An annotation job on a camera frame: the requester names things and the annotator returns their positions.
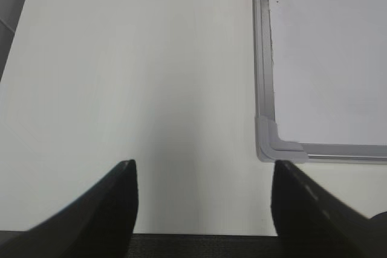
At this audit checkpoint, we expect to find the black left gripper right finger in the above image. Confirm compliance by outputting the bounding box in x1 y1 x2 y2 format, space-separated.
271 160 386 257

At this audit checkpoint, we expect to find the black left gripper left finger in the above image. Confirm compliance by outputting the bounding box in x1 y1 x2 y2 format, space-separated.
1 160 138 257

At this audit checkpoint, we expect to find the aluminium framed whiteboard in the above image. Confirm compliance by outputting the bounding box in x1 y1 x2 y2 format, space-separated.
253 0 386 164

